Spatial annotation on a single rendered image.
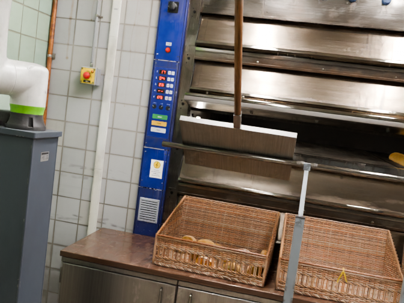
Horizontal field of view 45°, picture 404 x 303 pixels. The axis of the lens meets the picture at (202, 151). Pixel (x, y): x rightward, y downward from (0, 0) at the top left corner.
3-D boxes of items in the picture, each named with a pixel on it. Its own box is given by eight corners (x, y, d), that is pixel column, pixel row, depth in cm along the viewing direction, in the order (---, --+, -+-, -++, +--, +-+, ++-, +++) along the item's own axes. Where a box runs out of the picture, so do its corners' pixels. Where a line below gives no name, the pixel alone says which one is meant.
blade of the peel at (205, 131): (296, 137, 218) (297, 133, 220) (178, 119, 228) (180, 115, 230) (289, 181, 247) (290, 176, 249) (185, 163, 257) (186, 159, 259)
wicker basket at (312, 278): (276, 260, 270) (284, 211, 268) (382, 279, 260) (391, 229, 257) (272, 290, 223) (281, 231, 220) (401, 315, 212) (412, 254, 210)
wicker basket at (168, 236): (177, 240, 282) (183, 193, 280) (274, 260, 270) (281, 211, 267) (149, 264, 235) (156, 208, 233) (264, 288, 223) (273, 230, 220)
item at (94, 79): (83, 83, 289) (85, 67, 288) (99, 86, 287) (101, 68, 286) (78, 83, 282) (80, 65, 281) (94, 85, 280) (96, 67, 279)
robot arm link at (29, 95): (-5, 109, 182) (0, 58, 180) (33, 112, 194) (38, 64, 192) (12, 112, 174) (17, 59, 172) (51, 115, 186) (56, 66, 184)
